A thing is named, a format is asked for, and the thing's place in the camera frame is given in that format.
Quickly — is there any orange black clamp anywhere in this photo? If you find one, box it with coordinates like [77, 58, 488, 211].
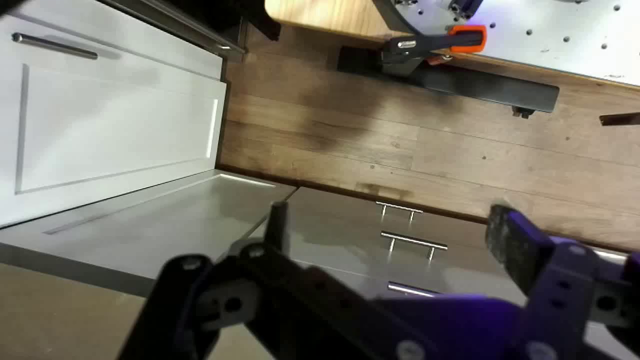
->
[378, 21, 490, 80]

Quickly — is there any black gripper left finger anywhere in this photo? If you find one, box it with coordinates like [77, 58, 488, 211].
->
[119, 197, 403, 360]

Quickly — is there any black steel kitchen appliance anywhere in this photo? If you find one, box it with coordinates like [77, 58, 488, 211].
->
[98, 0, 283, 55]

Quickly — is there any white drawer with silver handle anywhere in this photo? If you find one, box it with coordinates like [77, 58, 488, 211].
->
[267, 217, 536, 275]
[292, 186, 509, 231]
[253, 261, 536, 315]

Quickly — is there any white perforated base plate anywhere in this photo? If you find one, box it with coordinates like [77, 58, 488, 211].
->
[399, 0, 640, 89]

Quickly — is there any light wooden board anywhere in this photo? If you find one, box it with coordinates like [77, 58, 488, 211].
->
[262, 0, 417, 43]

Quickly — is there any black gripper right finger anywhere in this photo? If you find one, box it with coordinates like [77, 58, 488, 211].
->
[485, 201, 640, 360]

